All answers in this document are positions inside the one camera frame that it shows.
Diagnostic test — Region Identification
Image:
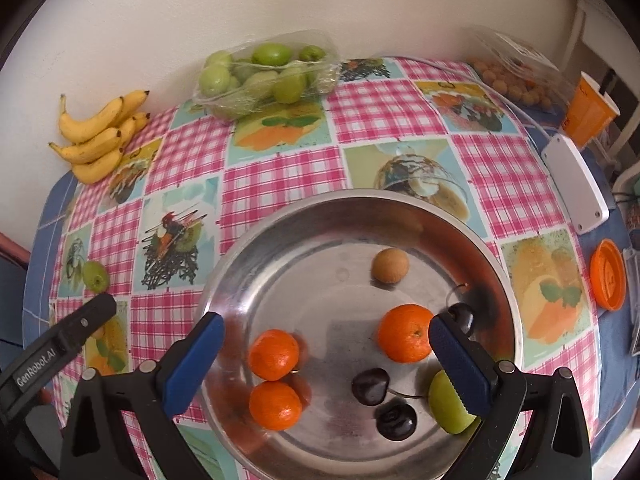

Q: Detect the large green fruit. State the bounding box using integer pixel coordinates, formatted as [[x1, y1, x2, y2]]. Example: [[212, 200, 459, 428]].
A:
[[427, 370, 476, 436]]

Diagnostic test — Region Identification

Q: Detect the small dark cherry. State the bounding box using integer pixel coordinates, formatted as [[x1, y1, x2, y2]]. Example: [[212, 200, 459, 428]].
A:
[[445, 282, 475, 337]]

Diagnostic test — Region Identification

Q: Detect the orange tangerine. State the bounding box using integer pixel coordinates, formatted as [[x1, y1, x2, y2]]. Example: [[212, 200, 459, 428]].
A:
[[247, 330, 299, 382], [376, 304, 433, 364], [248, 382, 303, 431]]

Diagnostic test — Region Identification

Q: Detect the dark cherry with stem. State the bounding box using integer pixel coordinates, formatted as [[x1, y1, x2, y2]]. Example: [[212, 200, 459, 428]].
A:
[[350, 367, 423, 406]]

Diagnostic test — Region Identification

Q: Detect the brown longan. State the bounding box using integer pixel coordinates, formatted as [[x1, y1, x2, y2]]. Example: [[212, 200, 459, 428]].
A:
[[371, 248, 409, 285]]

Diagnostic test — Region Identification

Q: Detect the plastic tray of green fruits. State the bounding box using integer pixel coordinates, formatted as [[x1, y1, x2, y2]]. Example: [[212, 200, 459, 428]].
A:
[[192, 29, 342, 120]]

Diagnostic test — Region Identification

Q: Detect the small green fruit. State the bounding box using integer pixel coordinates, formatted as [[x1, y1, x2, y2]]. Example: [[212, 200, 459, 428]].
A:
[[82, 260, 111, 294]]

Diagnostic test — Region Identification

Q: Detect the orange round lid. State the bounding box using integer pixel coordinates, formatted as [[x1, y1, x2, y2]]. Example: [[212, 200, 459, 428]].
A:
[[589, 238, 627, 311]]

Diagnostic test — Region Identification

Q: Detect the pink checkered fruit tablecloth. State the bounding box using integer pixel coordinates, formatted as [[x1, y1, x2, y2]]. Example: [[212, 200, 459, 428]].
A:
[[50, 58, 600, 479]]

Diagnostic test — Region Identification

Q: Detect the yellow banana bottom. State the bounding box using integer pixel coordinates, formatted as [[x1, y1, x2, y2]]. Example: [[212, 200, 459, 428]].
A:
[[72, 148, 124, 185]]

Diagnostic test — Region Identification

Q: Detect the yellow banana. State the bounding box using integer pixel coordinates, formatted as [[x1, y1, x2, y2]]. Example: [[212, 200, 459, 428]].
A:
[[58, 94, 124, 144], [49, 128, 122, 165], [72, 148, 124, 185], [112, 90, 150, 126]]

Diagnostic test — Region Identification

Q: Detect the metal round tray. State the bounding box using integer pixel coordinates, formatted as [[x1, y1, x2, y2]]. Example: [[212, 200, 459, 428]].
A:
[[200, 190, 523, 479]]

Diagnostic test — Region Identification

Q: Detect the yellow banana middle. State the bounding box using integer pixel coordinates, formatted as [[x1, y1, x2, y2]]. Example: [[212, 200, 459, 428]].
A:
[[49, 128, 122, 165]]

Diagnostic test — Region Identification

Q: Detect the white rectangular device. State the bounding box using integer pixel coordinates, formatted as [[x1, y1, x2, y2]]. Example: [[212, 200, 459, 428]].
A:
[[541, 133, 610, 234]]

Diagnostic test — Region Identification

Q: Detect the yellow banana top front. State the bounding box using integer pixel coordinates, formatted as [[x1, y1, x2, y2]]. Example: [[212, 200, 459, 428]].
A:
[[58, 94, 124, 144]]

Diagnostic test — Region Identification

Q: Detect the yellow banana hidden back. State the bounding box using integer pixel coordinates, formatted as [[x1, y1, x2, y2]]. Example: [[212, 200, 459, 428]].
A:
[[119, 112, 150, 150]]

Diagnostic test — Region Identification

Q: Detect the yellow banana top back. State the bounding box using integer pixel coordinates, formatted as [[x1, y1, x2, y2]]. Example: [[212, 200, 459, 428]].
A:
[[112, 90, 150, 126]]

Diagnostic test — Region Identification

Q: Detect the orange paper cup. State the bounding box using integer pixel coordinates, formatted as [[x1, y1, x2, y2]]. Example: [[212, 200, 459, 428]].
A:
[[561, 72, 620, 148]]

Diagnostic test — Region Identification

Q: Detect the clear box of longans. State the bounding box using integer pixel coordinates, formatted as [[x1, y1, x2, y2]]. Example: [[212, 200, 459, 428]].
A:
[[466, 26, 572, 114]]

